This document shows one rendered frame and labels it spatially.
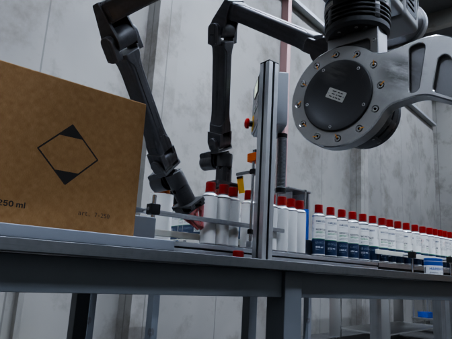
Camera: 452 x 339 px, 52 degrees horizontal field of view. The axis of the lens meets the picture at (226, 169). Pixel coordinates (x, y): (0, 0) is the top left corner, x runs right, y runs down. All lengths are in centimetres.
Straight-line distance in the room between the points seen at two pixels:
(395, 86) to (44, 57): 370
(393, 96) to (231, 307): 496
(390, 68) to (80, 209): 60
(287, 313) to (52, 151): 64
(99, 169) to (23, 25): 347
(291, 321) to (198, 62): 465
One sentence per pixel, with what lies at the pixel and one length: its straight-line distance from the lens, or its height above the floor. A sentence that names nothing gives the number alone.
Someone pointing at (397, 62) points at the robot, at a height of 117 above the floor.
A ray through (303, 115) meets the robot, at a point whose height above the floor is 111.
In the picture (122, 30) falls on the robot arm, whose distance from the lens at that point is 129.
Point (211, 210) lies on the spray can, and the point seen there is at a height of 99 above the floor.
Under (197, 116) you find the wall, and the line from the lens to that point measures 536.
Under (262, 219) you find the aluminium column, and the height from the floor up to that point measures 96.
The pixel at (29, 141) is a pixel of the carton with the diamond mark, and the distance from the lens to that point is 85.
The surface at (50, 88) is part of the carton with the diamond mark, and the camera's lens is 89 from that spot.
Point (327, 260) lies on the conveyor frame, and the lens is 187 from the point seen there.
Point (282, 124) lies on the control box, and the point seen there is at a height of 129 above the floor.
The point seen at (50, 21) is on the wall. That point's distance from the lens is 445.
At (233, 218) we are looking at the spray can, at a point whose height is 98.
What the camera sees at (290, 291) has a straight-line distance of 114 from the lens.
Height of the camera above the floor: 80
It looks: 13 degrees up
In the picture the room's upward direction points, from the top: 3 degrees clockwise
